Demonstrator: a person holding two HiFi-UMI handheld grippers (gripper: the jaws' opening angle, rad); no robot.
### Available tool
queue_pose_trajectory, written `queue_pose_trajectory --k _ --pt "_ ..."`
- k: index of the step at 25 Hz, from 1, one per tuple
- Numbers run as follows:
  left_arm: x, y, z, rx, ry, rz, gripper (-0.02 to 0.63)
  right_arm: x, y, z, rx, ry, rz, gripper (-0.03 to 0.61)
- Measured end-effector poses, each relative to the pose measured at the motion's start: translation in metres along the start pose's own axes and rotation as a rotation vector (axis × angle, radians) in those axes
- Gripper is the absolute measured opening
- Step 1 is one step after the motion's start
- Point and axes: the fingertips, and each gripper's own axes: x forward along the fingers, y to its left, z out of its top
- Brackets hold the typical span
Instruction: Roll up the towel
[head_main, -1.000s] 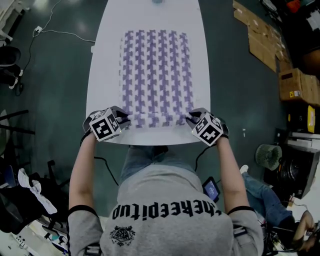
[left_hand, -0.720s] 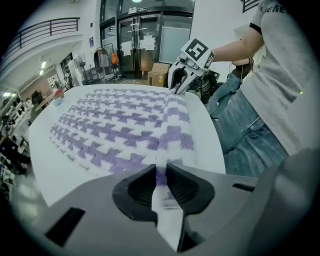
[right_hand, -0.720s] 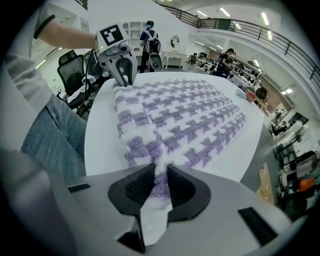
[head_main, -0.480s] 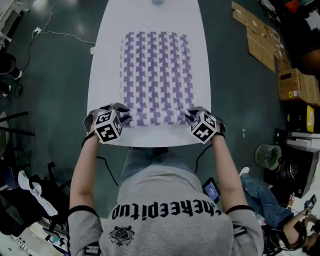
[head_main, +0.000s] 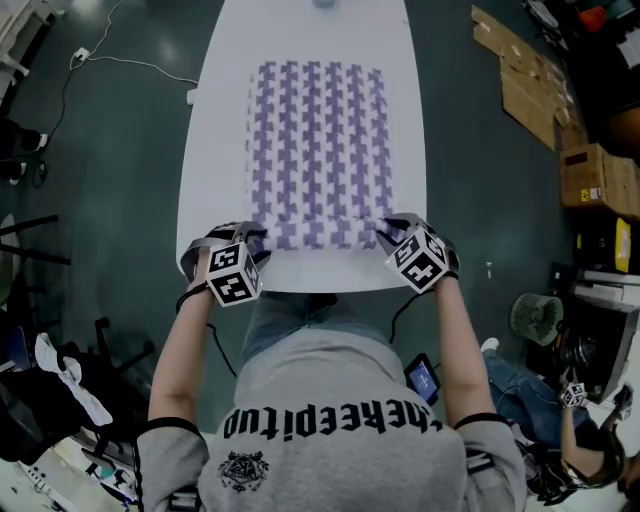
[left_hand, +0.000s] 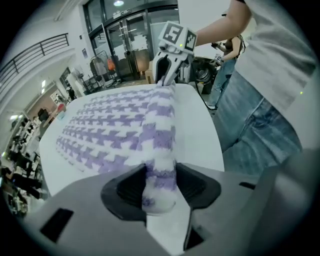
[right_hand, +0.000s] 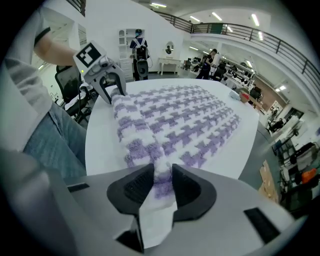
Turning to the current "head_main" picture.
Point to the small black screen device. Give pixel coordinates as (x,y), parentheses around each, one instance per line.
(422,380)

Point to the small black box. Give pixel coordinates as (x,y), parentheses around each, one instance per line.
(562,277)

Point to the brown cardboard box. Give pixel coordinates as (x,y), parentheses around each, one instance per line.
(582,175)

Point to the black yellow case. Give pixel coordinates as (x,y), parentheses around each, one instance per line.
(600,245)

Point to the person's left forearm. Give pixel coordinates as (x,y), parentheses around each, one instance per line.
(175,360)

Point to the stack of white flat boxes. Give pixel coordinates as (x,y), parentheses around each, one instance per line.
(610,280)

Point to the red container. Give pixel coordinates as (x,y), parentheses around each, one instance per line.
(592,17)

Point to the white crumpled cloth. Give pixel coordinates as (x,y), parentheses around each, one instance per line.
(75,385)

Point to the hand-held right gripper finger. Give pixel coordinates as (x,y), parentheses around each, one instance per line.
(405,221)
(390,242)

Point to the black metal frame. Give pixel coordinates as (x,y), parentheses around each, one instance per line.
(30,252)

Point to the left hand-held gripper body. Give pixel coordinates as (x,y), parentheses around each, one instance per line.
(232,275)

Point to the flattened cardboard sheets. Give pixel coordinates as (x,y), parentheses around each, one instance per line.
(525,95)

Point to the black office chair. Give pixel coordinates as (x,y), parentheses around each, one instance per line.
(40,410)

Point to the person's grey sweatshirt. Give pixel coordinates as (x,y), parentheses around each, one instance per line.
(340,475)

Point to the person's right forearm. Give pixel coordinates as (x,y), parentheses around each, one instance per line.
(465,360)

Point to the white plug block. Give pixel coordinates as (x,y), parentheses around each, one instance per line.
(192,96)

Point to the small white scrap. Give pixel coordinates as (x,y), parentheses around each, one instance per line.
(490,270)

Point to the white power socket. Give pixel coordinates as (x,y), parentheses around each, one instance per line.
(81,53)

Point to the grey tape roll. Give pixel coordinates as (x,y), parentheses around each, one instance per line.
(325,4)

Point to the large black appliance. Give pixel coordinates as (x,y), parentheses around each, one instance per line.
(610,345)

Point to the brown round stool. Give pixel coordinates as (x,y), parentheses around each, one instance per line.
(627,130)

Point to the purple white patterned towel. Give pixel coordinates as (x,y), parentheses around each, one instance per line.
(320,150)

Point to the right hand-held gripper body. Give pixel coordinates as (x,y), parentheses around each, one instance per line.
(417,265)

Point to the round mesh waste bin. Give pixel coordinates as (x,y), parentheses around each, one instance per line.
(536,317)

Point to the white furniture piece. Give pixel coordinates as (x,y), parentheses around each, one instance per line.
(15,30)

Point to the cluttered white desk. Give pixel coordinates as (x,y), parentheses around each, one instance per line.
(30,485)

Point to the person's blue jeans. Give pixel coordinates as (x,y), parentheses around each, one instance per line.
(280,320)

